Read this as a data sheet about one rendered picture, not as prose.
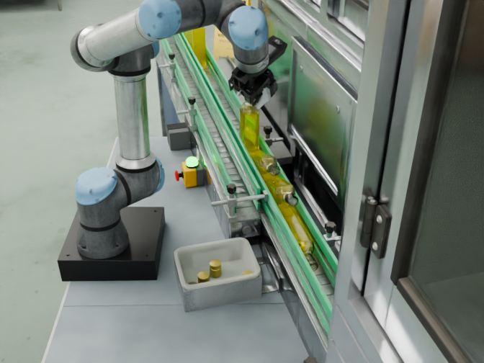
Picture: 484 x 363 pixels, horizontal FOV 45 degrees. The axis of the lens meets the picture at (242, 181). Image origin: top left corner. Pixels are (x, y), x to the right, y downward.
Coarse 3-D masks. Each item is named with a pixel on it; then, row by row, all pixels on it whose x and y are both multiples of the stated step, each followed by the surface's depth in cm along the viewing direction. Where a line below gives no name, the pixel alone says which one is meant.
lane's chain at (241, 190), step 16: (176, 48) 291; (192, 80) 258; (208, 112) 232; (208, 128) 221; (224, 144) 211; (224, 160) 201; (240, 176) 193; (224, 192) 185; (240, 192) 185; (240, 208) 178
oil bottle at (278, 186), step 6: (264, 180) 177; (270, 180) 175; (276, 180) 174; (282, 180) 173; (270, 186) 172; (276, 186) 168; (282, 186) 167; (288, 186) 167; (270, 192) 173; (276, 192) 167; (282, 192) 165; (294, 192) 166; (276, 198) 167; (282, 198) 165; (282, 204) 166; (288, 204) 167
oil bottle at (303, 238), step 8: (280, 208) 168; (288, 208) 168; (288, 216) 165; (296, 216) 165; (288, 224) 162; (296, 224) 162; (296, 232) 159; (304, 232) 159; (296, 240) 156; (304, 240) 156; (312, 240) 156; (304, 248) 154; (312, 248) 155
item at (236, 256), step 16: (224, 240) 171; (240, 240) 172; (176, 256) 165; (192, 256) 170; (208, 256) 171; (224, 256) 173; (240, 256) 174; (192, 272) 170; (208, 272) 170; (224, 272) 170; (240, 272) 170; (256, 272) 159; (192, 288) 155
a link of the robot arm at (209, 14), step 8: (208, 0) 113; (216, 0) 114; (224, 0) 115; (232, 0) 115; (240, 0) 116; (208, 8) 113; (216, 8) 114; (224, 8) 115; (232, 8) 115; (208, 16) 114; (216, 16) 115; (224, 16) 115; (208, 24) 116; (216, 24) 117
